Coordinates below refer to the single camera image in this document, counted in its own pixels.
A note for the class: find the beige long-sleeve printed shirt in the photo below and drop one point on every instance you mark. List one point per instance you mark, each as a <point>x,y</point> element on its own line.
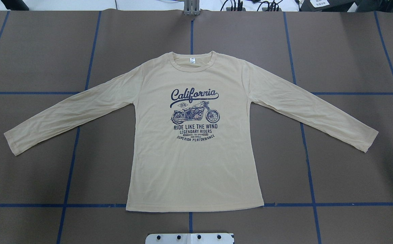
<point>192,147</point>

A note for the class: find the grey aluminium frame post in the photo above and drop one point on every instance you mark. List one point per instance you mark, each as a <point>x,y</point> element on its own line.
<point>192,8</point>

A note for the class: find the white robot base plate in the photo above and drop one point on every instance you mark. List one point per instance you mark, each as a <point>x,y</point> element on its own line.
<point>190,238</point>

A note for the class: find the black box device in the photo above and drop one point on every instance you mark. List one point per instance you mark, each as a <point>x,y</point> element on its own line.
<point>326,5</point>

